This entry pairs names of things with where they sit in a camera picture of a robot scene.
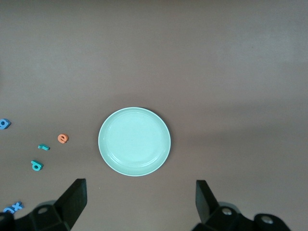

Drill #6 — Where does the light green round plate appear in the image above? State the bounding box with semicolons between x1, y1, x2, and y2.
98;107;172;177

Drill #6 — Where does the teal letter d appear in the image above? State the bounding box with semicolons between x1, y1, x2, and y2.
30;159;44;172

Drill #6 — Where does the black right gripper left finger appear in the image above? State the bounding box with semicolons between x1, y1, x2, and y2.
14;178;87;231

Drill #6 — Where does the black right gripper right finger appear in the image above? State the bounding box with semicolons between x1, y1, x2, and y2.
192;180;256;231

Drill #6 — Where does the brown table cover sheet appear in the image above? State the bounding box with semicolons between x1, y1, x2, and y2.
0;0;308;231

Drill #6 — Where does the blue letter g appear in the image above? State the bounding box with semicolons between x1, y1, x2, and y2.
0;118;12;130

